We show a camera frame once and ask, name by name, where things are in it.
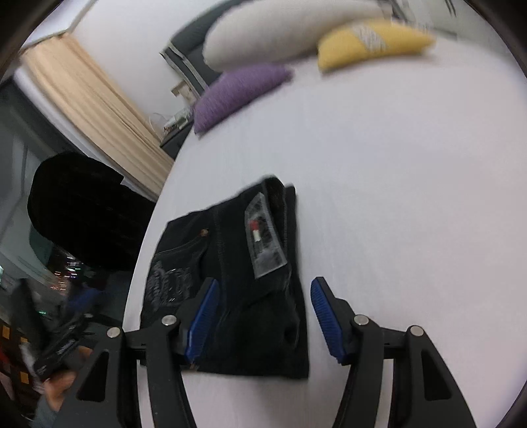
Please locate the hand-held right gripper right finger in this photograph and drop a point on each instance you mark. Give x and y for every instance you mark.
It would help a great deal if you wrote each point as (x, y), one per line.
(327, 321)

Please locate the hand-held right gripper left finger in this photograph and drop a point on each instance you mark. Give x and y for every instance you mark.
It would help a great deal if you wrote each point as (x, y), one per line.
(202, 321)

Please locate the black pants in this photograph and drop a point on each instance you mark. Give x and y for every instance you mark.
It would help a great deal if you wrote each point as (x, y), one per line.
(255, 312)

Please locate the person's left forearm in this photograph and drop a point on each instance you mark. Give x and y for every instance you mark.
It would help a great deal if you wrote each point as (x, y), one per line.
(43, 415)

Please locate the person's left hand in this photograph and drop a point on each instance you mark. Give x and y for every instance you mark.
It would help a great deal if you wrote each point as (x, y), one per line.
(59, 389)

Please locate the white bed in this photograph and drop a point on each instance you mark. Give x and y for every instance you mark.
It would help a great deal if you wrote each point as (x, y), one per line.
(391, 185)

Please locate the dark nightstand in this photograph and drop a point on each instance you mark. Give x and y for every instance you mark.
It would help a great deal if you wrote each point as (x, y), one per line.
(175, 140)

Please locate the purple cushion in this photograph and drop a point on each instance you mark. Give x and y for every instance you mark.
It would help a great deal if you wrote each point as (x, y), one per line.
(234, 92)

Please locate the beige curtain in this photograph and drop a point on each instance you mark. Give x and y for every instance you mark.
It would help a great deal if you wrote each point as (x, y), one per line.
(94, 107)

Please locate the grey padded headboard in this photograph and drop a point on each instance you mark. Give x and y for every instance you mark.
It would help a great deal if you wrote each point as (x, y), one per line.
(189, 45)

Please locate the yellow cushion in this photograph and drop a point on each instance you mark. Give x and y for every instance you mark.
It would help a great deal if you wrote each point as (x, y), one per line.
(370, 41)

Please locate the beige pillow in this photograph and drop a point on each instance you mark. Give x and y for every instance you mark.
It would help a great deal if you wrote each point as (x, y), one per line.
(280, 31)

